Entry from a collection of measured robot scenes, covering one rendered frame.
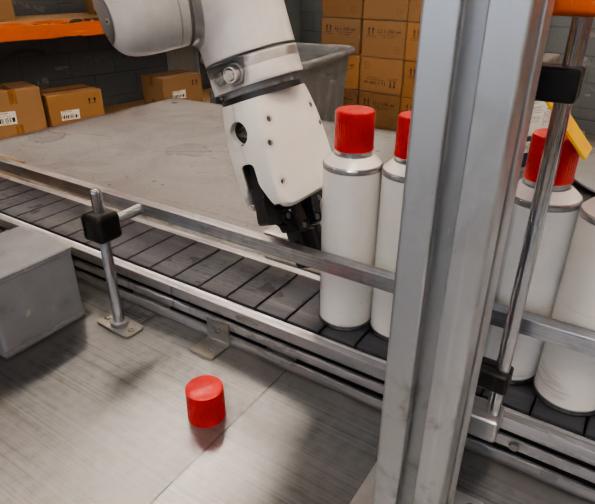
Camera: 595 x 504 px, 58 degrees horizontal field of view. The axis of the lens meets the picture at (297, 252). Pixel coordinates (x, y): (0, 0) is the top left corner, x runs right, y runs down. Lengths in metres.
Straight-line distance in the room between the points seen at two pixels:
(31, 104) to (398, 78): 2.55
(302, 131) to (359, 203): 0.09
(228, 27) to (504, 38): 0.28
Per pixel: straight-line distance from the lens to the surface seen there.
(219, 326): 0.58
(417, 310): 0.29
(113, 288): 0.61
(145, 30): 0.46
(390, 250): 0.46
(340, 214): 0.46
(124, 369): 0.58
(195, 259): 0.65
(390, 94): 4.13
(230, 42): 0.47
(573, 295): 0.43
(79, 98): 4.28
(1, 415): 0.57
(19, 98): 4.14
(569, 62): 0.32
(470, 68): 0.26
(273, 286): 0.58
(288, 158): 0.48
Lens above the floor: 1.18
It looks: 28 degrees down
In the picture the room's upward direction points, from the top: straight up
